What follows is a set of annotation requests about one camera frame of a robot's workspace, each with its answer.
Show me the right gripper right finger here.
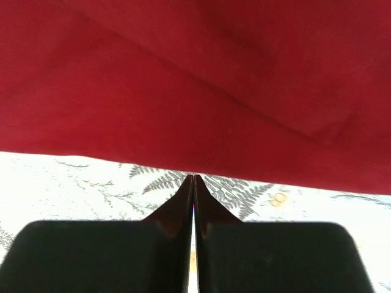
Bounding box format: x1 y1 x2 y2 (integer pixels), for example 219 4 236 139
194 175 373 293

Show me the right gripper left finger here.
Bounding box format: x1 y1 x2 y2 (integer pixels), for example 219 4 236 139
1 175 194 292

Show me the red t shirt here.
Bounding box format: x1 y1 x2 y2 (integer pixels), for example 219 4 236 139
1 1 390 194

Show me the floral tablecloth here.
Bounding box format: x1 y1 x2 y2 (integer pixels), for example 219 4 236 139
1 153 390 292

